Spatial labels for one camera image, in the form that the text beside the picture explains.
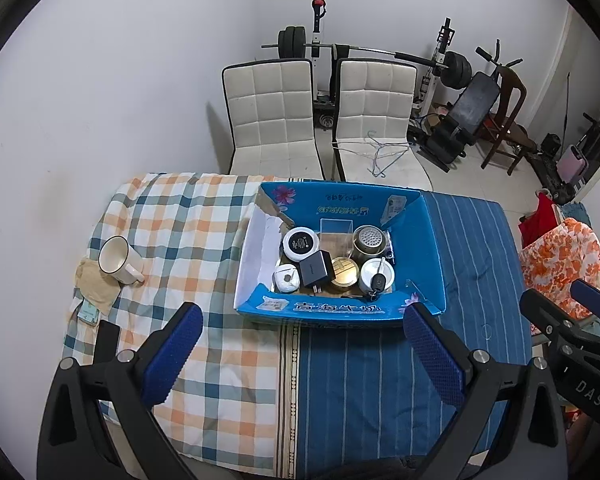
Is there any black barbell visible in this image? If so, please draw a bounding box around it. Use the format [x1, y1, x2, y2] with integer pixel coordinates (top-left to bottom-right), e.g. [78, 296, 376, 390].
[261, 26, 473, 88]

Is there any teal cloth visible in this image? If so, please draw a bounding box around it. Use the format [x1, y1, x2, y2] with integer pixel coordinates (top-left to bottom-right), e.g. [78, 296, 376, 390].
[562, 201, 593, 226]

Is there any blue cardboard box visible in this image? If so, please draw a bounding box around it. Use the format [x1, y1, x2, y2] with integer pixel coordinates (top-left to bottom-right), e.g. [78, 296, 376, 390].
[233, 181, 447, 330]

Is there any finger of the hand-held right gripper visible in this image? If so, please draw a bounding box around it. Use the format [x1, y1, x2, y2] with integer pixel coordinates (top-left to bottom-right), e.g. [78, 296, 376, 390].
[520, 287, 600, 361]
[570, 279, 600, 322]

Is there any brown wooden chair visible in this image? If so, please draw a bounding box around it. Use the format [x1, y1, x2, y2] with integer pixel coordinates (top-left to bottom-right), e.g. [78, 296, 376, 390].
[480, 62, 528, 176]

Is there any red cloth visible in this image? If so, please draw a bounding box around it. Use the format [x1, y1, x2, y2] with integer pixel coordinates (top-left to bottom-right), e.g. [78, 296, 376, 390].
[519, 192, 563, 248]

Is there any white barbell rack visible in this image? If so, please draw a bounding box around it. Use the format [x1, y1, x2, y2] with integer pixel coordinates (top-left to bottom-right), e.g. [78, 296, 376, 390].
[305, 0, 456, 128]

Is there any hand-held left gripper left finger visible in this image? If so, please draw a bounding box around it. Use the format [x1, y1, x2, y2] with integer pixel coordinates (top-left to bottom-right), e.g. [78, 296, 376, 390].
[36, 301, 204, 480]

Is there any gold round tin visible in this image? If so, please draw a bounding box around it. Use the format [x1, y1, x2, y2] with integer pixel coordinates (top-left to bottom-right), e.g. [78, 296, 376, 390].
[330, 256, 362, 291]

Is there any white quilted chair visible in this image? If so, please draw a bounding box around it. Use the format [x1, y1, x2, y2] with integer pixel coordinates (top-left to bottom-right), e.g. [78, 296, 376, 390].
[331, 57, 431, 192]
[222, 59, 323, 178]

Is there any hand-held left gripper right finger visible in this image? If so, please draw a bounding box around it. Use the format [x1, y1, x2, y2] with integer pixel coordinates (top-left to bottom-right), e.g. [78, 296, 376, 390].
[402, 302, 568, 480]

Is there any wire clothes hanger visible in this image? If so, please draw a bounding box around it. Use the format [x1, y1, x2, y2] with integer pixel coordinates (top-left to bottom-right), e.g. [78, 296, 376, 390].
[332, 131, 414, 179]

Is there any grey plug charger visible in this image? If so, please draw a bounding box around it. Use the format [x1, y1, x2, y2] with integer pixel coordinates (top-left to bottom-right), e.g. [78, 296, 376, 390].
[299, 251, 337, 294]

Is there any white round cosmetic compact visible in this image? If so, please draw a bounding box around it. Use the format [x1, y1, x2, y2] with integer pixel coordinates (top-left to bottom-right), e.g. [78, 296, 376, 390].
[281, 227, 321, 263]

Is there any white mug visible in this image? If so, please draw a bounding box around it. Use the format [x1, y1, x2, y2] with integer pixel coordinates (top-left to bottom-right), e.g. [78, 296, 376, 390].
[98, 235, 145, 285]

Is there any black key with rings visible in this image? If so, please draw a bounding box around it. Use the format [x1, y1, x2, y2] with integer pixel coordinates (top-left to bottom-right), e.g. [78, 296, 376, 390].
[369, 257, 387, 294]

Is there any orange floral blanket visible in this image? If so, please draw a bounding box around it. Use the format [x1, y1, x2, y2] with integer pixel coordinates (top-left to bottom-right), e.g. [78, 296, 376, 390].
[519, 217, 600, 322]

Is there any plaid blanket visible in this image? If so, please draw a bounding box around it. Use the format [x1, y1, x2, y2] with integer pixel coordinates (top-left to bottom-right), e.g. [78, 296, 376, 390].
[62, 172, 301, 476]

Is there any black weight bench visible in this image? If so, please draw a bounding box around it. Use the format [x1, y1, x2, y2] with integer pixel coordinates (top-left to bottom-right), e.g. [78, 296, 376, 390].
[420, 71, 501, 171]

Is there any clear plastic box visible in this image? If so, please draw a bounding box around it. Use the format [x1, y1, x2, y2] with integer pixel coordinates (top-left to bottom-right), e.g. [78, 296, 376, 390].
[320, 218, 355, 257]

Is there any metal strainer cup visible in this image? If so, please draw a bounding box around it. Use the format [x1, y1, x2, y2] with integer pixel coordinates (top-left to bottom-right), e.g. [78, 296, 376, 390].
[352, 226, 385, 261]

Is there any pink suitcase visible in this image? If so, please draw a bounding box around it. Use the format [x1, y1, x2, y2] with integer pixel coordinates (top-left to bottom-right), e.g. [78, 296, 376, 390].
[557, 145, 589, 189]

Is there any black flat device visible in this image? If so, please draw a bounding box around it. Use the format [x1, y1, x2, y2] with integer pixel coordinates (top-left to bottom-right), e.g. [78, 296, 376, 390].
[94, 320, 122, 367]

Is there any small green packet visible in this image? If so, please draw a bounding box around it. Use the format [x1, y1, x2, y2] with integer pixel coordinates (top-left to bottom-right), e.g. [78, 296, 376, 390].
[77, 300, 101, 324]

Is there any beige cloth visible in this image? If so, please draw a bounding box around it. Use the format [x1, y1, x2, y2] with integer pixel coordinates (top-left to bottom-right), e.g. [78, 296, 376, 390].
[75, 257, 122, 317]

